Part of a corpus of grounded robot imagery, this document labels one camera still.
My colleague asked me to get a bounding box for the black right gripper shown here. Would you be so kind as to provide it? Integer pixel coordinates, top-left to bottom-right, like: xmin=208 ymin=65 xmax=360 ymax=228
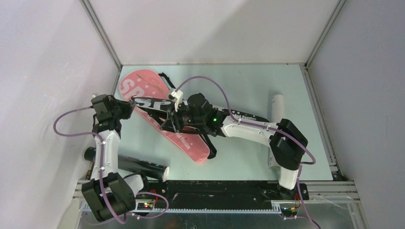
xmin=160 ymin=102 xmax=205 ymax=134

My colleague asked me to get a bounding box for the black racket cover bag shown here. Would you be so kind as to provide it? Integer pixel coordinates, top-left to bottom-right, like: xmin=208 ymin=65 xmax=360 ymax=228
xmin=130 ymin=96 xmax=271 ymax=127

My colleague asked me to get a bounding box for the pink racket cover bag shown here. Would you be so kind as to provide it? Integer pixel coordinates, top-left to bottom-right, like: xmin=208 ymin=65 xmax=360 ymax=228
xmin=119 ymin=69 xmax=212 ymax=163

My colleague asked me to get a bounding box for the black shuttlecock tube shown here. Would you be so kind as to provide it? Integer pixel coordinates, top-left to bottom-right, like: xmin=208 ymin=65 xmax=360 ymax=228
xmin=84 ymin=146 xmax=170 ymax=182

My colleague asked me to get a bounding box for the white shuttlecock tube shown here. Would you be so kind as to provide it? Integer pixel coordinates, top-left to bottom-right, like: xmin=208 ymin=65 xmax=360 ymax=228
xmin=268 ymin=94 xmax=285 ymax=169

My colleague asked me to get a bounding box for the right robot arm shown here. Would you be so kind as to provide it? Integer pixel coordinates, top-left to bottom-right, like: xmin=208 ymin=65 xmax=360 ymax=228
xmin=152 ymin=93 xmax=308 ymax=199

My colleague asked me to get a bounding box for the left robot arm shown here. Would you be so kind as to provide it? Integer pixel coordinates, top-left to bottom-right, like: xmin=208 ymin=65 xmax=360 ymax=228
xmin=81 ymin=94 xmax=151 ymax=222

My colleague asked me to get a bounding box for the black strap of black bag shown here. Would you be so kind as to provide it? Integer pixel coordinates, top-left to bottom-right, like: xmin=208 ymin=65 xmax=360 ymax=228
xmin=199 ymin=133 xmax=218 ymax=160

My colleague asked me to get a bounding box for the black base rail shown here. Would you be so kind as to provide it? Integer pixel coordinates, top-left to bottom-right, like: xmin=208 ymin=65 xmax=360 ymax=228
xmin=146 ymin=180 xmax=309 ymax=210

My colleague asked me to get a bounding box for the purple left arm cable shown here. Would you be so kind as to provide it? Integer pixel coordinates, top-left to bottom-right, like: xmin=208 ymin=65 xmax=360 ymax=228
xmin=53 ymin=106 xmax=170 ymax=226

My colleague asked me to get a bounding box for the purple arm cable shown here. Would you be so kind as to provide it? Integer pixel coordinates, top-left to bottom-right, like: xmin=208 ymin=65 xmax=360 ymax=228
xmin=53 ymin=106 xmax=170 ymax=226
xmin=175 ymin=76 xmax=322 ymax=229

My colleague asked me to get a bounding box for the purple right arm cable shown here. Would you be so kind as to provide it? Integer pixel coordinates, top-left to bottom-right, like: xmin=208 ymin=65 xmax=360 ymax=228
xmin=175 ymin=76 xmax=322 ymax=229

